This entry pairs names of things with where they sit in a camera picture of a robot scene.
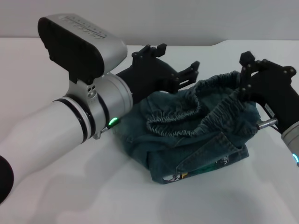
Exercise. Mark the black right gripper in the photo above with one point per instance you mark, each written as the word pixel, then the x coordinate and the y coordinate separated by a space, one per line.
pixel 275 88

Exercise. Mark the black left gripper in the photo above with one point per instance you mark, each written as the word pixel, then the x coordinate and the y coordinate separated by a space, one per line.
pixel 149 77

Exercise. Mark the blue denim shorts with cartoon print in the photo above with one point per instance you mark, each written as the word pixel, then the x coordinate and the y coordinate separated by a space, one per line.
pixel 168 140

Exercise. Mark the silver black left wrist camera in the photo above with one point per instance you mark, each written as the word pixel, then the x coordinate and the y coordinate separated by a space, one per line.
pixel 74 51

